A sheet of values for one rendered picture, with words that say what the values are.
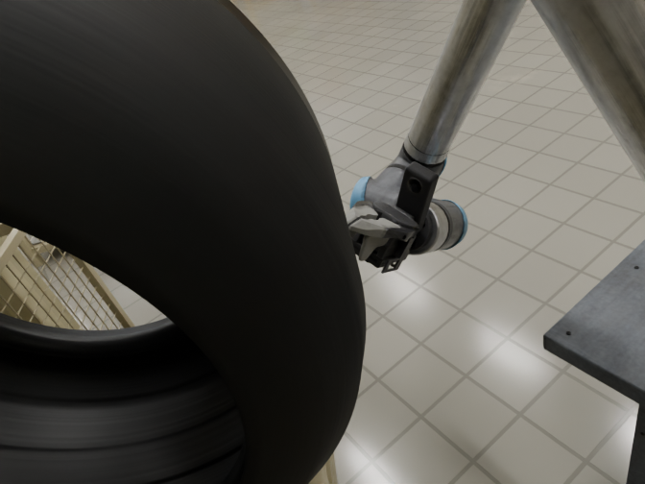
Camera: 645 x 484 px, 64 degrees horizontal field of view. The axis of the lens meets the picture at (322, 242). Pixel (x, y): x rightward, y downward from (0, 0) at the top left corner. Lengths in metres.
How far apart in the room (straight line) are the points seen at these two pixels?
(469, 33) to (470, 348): 1.18
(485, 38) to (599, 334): 0.55
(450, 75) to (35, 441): 0.78
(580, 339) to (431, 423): 0.72
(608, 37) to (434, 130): 0.41
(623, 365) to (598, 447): 0.63
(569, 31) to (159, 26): 0.47
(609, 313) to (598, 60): 0.57
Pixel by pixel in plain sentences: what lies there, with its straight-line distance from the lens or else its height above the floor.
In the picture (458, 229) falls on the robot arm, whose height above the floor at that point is 0.82.
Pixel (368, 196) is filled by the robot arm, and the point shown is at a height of 0.87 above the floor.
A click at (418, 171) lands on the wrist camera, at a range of 0.75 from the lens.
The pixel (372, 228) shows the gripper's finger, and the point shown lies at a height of 1.00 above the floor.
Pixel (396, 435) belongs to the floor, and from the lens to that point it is 1.65.
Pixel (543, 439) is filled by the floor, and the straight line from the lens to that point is 1.62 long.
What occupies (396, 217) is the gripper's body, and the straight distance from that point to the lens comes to 0.75.
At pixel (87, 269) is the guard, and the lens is 1.29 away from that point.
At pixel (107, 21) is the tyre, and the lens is 0.26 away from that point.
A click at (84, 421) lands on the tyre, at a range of 0.74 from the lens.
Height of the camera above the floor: 1.39
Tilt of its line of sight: 36 degrees down
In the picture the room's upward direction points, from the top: 19 degrees counter-clockwise
